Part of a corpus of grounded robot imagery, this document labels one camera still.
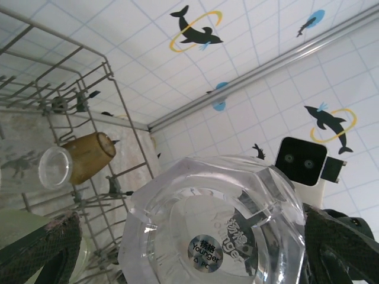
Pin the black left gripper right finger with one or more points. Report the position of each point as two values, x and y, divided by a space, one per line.
325 251

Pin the black fish blue circle sticker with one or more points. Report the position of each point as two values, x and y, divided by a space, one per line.
315 17
222 86

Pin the small clear cup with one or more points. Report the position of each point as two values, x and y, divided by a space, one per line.
54 168

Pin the pale green cup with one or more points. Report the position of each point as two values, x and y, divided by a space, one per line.
20 222

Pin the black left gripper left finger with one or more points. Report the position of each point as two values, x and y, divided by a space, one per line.
59 236

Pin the clear faceted plastic cup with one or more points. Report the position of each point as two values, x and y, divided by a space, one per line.
183 207

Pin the aluminium frame post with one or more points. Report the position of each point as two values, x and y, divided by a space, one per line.
266 67

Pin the brown cup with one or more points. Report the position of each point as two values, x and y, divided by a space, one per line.
86 159

